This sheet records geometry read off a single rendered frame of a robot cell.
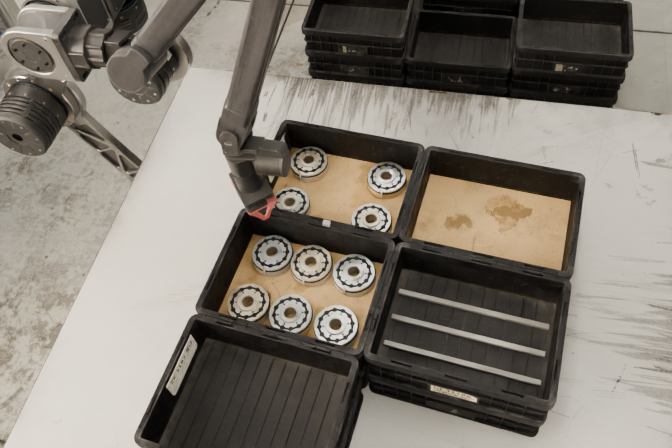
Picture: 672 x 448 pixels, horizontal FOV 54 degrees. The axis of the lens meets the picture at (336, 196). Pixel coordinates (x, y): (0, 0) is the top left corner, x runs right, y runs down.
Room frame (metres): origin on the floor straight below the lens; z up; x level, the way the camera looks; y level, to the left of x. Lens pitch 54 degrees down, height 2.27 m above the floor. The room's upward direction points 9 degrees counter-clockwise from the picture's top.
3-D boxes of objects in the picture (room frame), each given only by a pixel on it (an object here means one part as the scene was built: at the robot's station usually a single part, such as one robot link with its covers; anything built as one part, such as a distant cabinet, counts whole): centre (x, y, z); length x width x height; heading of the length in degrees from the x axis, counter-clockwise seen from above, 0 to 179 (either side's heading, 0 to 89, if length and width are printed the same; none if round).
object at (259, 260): (0.87, 0.18, 0.86); 0.10 x 0.10 x 0.01
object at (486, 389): (0.59, -0.24, 0.92); 0.40 x 0.30 x 0.02; 65
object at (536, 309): (0.59, -0.24, 0.87); 0.40 x 0.30 x 0.11; 65
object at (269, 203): (0.86, 0.17, 1.10); 0.07 x 0.07 x 0.09; 21
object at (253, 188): (0.87, 0.18, 1.17); 0.10 x 0.07 x 0.07; 21
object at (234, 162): (0.87, 0.17, 1.23); 0.07 x 0.06 x 0.07; 71
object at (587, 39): (1.80, -0.96, 0.37); 0.40 x 0.30 x 0.45; 70
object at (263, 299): (0.74, 0.25, 0.86); 0.10 x 0.10 x 0.01
